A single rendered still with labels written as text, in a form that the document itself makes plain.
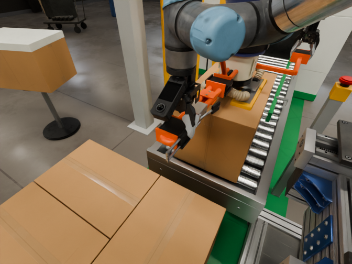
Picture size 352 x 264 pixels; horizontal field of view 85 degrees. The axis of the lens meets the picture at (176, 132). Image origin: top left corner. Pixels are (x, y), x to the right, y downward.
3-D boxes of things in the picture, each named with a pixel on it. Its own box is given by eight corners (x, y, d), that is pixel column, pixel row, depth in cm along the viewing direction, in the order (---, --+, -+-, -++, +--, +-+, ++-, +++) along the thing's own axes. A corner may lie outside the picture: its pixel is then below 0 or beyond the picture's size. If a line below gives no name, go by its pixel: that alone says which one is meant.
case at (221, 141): (209, 109, 160) (216, 61, 133) (259, 124, 145) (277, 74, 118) (173, 156, 120) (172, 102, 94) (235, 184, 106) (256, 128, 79)
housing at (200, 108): (190, 109, 73) (191, 98, 70) (207, 114, 70) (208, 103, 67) (182, 118, 68) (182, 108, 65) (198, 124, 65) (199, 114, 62)
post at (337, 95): (272, 187, 166) (336, 81, 100) (280, 191, 164) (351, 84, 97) (271, 194, 162) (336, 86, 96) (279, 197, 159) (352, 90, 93)
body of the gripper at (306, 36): (297, 43, 97) (308, 16, 89) (298, 39, 103) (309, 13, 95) (314, 46, 94) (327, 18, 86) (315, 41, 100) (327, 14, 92)
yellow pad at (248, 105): (249, 78, 114) (251, 69, 111) (266, 81, 111) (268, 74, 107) (229, 105, 93) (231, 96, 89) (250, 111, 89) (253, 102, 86)
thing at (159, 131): (171, 125, 64) (170, 113, 61) (190, 133, 62) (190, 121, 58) (156, 140, 59) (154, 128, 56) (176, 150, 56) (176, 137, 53)
